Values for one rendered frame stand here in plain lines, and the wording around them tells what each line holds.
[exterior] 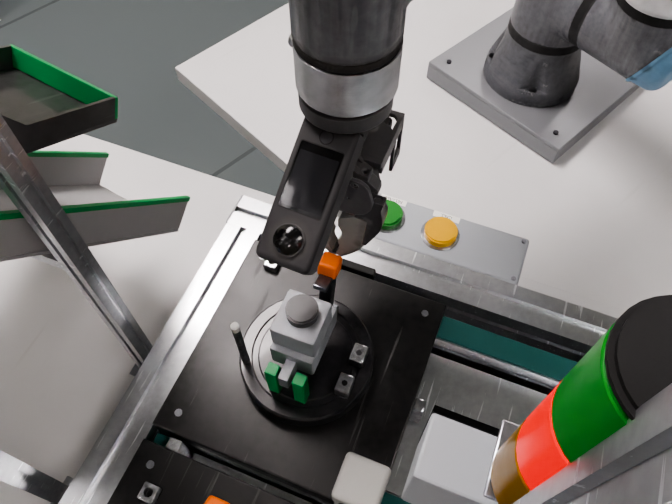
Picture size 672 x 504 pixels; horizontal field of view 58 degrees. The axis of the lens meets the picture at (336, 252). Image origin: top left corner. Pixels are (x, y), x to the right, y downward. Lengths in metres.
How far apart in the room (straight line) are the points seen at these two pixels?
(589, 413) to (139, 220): 0.54
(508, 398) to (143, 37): 2.21
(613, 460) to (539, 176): 0.80
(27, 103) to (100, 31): 2.15
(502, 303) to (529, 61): 0.42
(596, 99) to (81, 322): 0.84
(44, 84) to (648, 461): 0.56
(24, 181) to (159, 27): 2.22
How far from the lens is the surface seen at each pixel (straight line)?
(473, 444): 0.35
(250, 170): 2.07
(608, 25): 0.90
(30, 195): 0.50
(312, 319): 0.54
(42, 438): 0.82
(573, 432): 0.22
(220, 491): 0.63
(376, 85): 0.41
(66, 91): 0.61
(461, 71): 1.05
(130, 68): 2.52
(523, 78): 1.00
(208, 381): 0.66
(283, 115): 1.01
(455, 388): 0.71
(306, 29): 0.39
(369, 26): 0.38
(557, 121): 1.01
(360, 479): 0.60
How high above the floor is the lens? 1.58
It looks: 58 degrees down
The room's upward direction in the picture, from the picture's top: straight up
